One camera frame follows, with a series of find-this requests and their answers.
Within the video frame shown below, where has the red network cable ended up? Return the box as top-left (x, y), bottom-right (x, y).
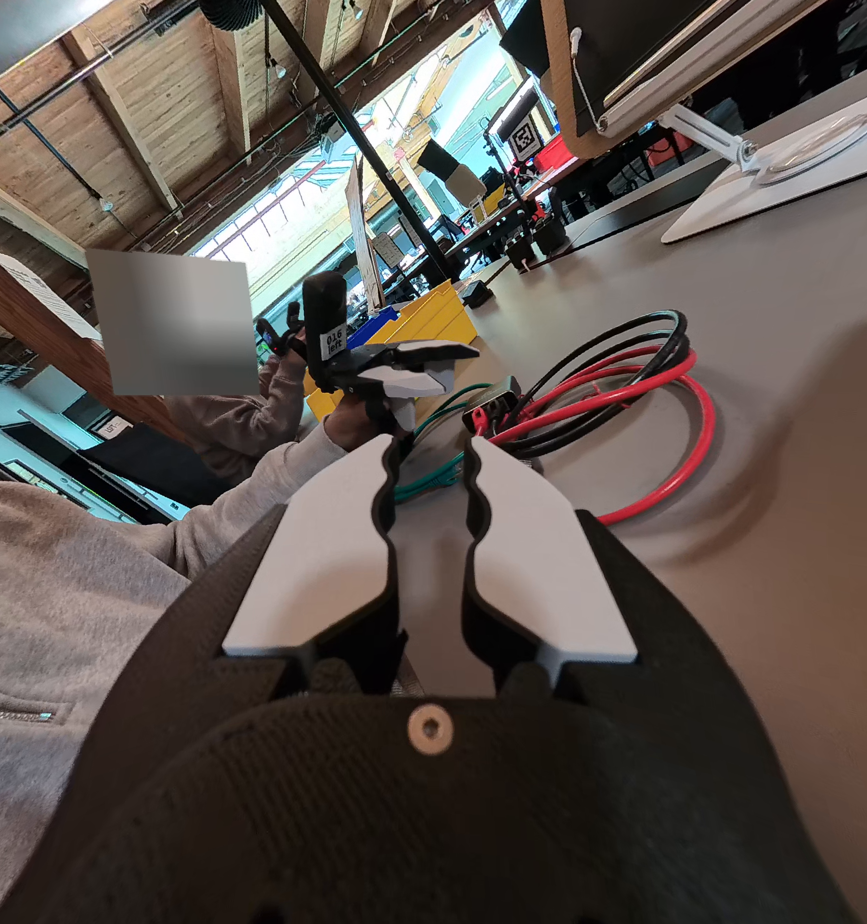
top-left (477, 346), bottom-right (716, 526)

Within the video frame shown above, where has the yellow plastic bin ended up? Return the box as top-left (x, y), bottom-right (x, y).
top-left (303, 280), bottom-right (478, 423)

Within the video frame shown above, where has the person's left hand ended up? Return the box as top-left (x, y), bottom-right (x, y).
top-left (323, 404), bottom-right (405, 470)

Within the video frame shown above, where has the black network cable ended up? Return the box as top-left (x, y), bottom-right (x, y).
top-left (509, 309), bottom-right (692, 459)

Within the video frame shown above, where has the white laptop stand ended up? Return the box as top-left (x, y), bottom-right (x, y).
top-left (598, 43), bottom-right (867, 244)

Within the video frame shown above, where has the wood-edged black board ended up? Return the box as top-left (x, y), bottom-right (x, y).
top-left (540, 0), bottom-right (867, 161)

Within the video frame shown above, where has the black metal pole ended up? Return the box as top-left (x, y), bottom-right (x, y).
top-left (260, 0), bottom-right (463, 286)

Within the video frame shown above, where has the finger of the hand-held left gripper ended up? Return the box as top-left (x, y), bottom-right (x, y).
top-left (393, 339), bottom-right (481, 371)
top-left (372, 364), bottom-right (454, 399)

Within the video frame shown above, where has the person's left forearm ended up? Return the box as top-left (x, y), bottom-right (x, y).
top-left (144, 422), bottom-right (348, 578)

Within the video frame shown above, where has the green network cable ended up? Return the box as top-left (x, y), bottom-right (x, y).
top-left (393, 383), bottom-right (499, 504)

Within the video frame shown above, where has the black network switch box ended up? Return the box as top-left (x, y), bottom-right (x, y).
top-left (462, 374), bottom-right (522, 436)

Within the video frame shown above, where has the red plastic crate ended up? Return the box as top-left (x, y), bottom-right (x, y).
top-left (538, 133), bottom-right (577, 176)

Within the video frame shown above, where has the standing wooden board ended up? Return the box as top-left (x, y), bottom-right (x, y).
top-left (345, 155), bottom-right (385, 311)

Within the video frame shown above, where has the person's grey sweatshirt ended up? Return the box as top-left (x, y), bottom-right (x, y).
top-left (0, 480), bottom-right (214, 924)

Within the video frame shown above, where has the grey desk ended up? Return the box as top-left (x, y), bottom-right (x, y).
top-left (390, 54), bottom-right (867, 924)

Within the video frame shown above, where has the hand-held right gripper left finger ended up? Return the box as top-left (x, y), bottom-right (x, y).
top-left (220, 433), bottom-right (408, 683)

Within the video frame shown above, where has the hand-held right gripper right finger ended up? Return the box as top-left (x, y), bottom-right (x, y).
top-left (462, 435), bottom-right (640, 687)

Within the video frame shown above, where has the blue plastic bin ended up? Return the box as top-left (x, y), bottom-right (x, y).
top-left (347, 307), bottom-right (400, 349)

